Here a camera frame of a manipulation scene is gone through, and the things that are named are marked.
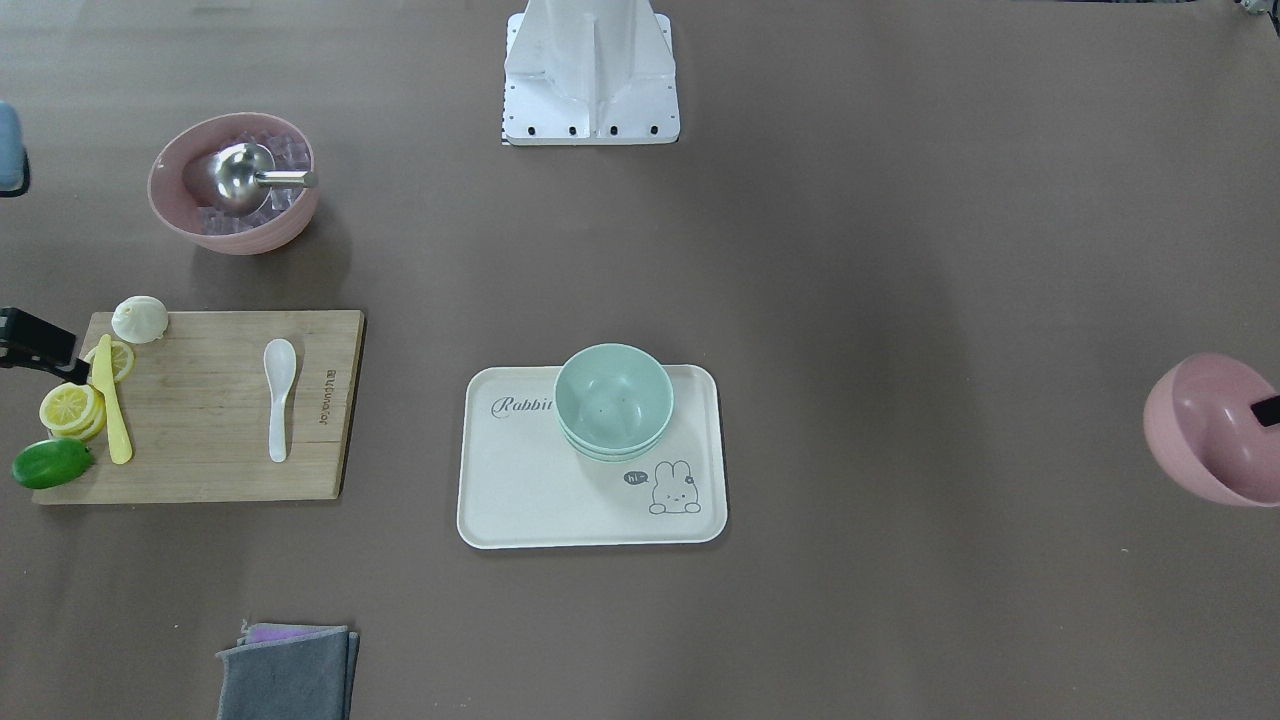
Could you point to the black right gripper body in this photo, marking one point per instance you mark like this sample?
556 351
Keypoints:
36 340

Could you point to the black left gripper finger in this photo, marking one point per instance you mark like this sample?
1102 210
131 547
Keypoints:
1267 411

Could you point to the small pink bowl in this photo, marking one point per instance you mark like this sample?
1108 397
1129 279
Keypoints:
1199 426

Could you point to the white ceramic spoon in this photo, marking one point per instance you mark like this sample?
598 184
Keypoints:
280 365

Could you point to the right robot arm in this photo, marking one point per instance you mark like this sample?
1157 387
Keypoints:
15 172

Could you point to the large pink ice bowl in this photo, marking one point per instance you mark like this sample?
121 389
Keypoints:
281 219

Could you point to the lemon slices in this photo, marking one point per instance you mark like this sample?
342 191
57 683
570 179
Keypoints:
79 412

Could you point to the yellow plastic knife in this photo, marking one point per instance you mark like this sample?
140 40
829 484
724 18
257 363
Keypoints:
102 379

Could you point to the white garlic bulb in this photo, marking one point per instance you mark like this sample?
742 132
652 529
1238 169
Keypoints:
140 320

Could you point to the green lime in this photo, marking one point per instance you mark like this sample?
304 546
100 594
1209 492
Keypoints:
51 463

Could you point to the wooden cutting board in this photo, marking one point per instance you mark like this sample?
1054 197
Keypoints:
197 408

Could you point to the metal scoop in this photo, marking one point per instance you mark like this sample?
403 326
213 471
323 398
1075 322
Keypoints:
244 174

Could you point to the grey folded cloth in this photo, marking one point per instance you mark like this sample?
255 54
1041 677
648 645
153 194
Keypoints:
289 671

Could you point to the cream rabbit tray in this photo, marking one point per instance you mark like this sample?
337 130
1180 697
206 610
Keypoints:
522 485

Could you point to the green stacked bowls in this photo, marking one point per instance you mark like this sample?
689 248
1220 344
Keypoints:
613 402

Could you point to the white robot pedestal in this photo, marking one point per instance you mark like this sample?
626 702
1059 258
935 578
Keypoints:
589 73

